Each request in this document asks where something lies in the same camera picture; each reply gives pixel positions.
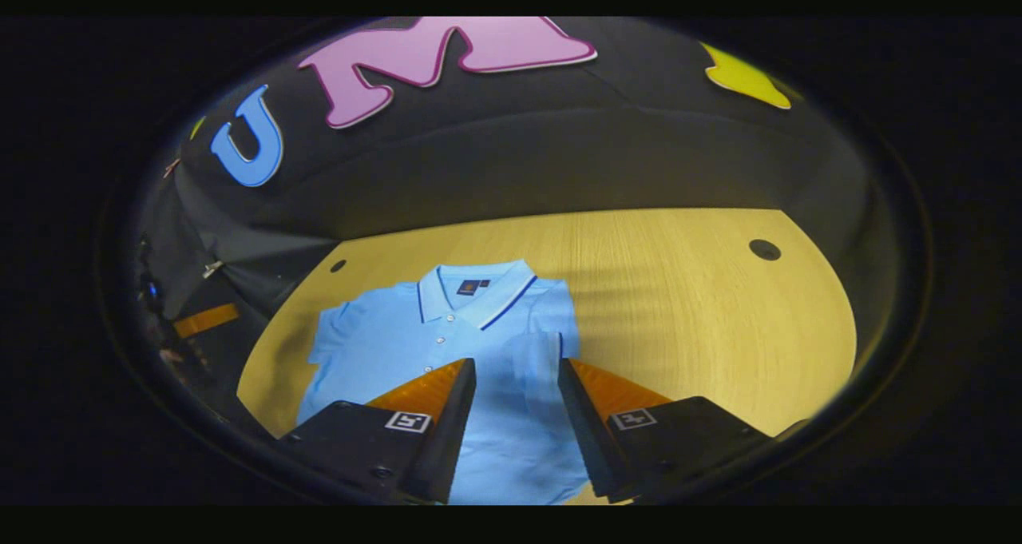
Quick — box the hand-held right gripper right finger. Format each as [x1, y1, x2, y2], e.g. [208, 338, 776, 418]
[557, 357, 775, 504]

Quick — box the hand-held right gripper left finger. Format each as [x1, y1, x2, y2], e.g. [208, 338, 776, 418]
[278, 357, 478, 505]

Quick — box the light blue polo T-shirt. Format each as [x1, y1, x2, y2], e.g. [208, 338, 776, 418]
[297, 259, 593, 506]

